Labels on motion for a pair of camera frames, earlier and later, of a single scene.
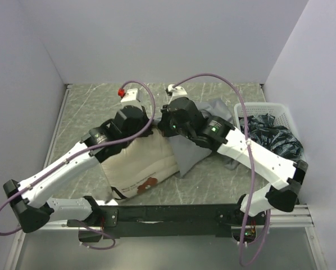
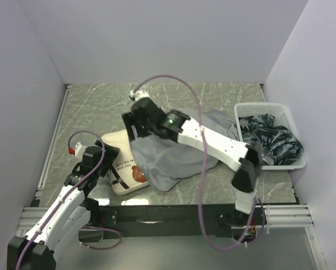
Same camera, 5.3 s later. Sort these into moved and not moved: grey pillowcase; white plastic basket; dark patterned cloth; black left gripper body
Moved: grey pillowcase; black left gripper body
Not moved: white plastic basket; dark patterned cloth
